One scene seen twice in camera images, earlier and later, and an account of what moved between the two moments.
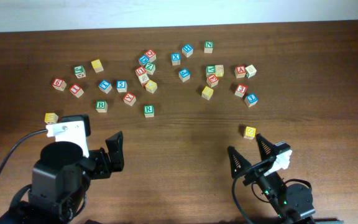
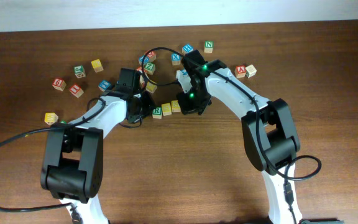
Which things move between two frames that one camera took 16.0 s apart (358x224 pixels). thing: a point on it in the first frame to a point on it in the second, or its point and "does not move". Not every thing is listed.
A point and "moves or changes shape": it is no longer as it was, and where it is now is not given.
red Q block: [151, 55] does not move
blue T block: [105, 86] does not move
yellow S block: [207, 93] moves or changes shape
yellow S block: [250, 132] moves or changes shape
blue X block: [176, 58] does not move
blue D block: [143, 60] does not move
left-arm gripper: [103, 160] to [148, 101]
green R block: [148, 111] moves or changes shape
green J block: [79, 71] does not move
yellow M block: [51, 118] does not move
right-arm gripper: [257, 168] to [190, 107]
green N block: [208, 46] does not move
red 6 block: [59, 84] does not move
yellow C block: [151, 86] does not move
